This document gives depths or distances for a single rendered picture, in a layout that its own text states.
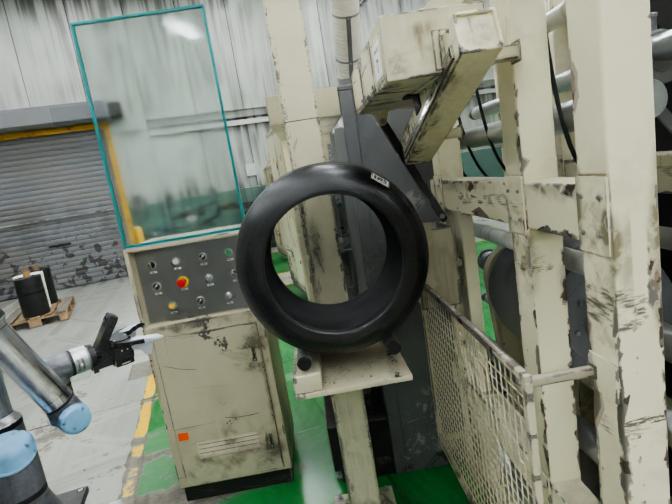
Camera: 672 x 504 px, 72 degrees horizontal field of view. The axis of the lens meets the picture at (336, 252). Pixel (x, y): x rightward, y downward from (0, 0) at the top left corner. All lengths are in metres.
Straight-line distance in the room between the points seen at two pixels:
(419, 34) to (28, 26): 10.40
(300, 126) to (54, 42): 9.59
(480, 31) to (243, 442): 2.01
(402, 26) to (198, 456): 2.06
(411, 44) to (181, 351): 1.67
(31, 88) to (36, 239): 2.88
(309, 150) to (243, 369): 1.09
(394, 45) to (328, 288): 0.95
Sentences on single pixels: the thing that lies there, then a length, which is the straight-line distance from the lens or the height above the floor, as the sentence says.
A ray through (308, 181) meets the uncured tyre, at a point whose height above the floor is 1.44.
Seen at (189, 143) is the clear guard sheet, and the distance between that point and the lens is 2.17.
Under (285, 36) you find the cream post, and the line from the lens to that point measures 1.79.
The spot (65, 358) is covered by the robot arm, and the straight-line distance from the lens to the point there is 1.54.
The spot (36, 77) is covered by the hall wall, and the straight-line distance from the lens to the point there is 11.05.
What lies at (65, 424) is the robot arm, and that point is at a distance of 1.42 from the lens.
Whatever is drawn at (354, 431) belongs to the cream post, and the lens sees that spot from 2.01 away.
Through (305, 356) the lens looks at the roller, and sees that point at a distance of 1.47.
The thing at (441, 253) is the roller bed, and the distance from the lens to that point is 1.75.
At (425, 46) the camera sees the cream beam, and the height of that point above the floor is 1.70.
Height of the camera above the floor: 1.46
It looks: 10 degrees down
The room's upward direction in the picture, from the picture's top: 9 degrees counter-clockwise
